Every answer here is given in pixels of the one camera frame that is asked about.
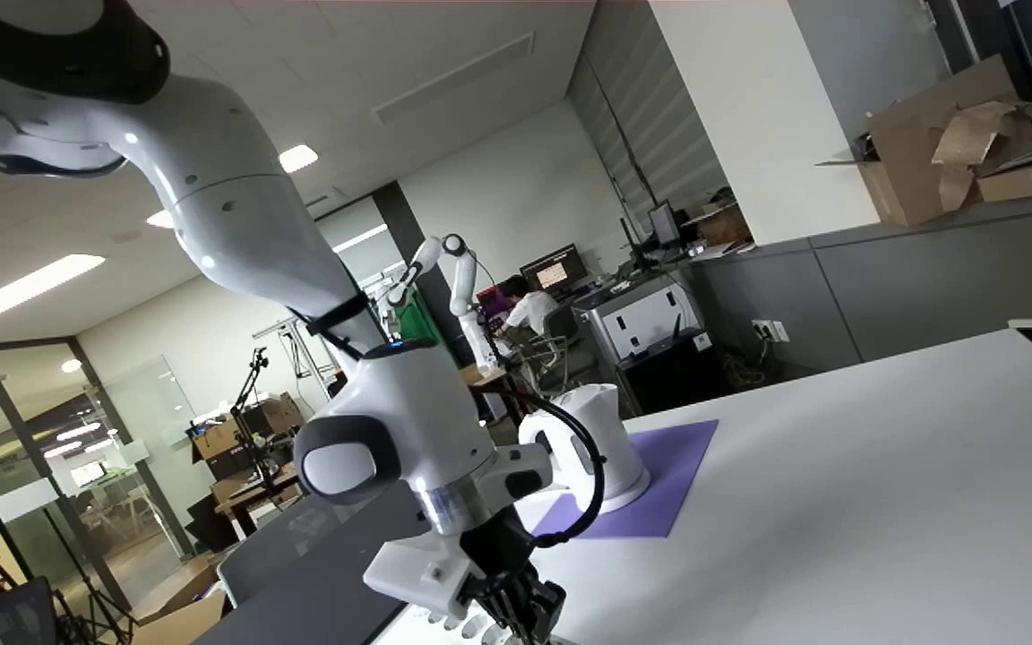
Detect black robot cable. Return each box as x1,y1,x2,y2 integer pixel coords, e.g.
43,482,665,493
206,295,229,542
513,396,611,553

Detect grey low partition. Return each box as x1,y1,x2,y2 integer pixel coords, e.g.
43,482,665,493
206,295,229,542
688,193,1032,400

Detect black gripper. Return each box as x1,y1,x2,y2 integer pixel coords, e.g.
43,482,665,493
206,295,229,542
457,504,575,645

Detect grey window blinds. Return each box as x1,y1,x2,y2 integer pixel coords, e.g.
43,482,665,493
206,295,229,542
568,15,740,248

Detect small cardboard box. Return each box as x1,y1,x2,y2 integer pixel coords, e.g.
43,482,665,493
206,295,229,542
233,390,310,441

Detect ceiling light panel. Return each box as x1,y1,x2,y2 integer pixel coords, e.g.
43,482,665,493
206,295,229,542
0,252,108,341
278,138,322,177

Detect open cardboard box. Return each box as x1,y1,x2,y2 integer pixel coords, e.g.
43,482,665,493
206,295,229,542
816,50,1032,228

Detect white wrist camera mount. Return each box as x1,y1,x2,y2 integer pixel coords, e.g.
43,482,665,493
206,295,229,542
360,529,482,625

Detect person in white shirt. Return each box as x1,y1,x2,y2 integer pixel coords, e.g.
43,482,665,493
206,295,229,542
497,277,571,342

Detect grey metal cabinet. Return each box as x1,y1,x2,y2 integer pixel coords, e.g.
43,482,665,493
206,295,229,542
581,268,713,367

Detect purple paper mat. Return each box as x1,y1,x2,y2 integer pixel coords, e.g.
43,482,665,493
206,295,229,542
532,416,724,543

